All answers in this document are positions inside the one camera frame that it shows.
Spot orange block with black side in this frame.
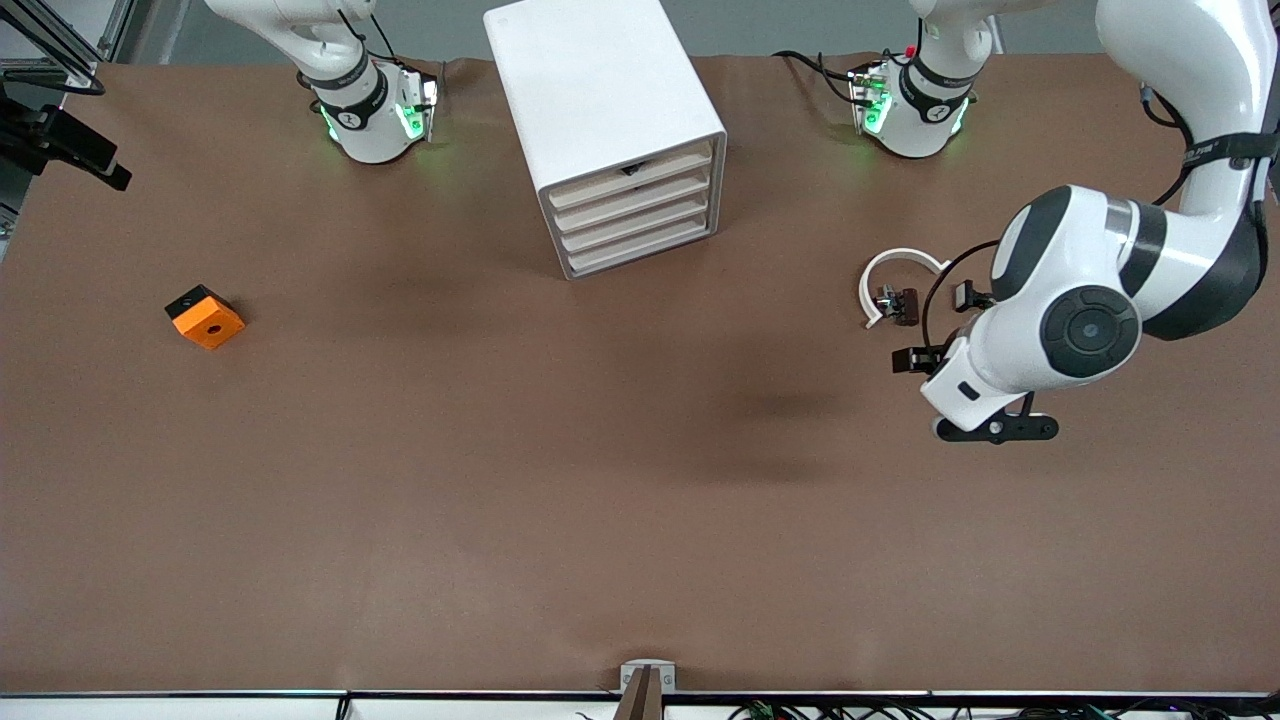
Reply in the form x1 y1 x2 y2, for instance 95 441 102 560
165 284 246 350

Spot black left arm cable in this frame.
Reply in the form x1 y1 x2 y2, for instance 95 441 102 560
920 238 1003 353

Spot grey metal bracket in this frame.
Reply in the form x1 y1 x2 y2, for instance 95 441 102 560
620 660 677 693

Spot black left base cables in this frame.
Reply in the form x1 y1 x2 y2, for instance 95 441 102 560
775 48 883 107

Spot black right base cable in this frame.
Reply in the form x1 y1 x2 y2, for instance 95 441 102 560
335 8 401 63

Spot aluminium frame profile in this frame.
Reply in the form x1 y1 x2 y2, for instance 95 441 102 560
0 0 136 96

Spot white table edge rail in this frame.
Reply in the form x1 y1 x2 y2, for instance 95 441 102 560
0 690 1280 720

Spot small brown electrical component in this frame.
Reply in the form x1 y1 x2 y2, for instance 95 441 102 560
875 285 921 327

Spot white curved plastic ring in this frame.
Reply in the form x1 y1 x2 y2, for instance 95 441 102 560
860 247 951 331

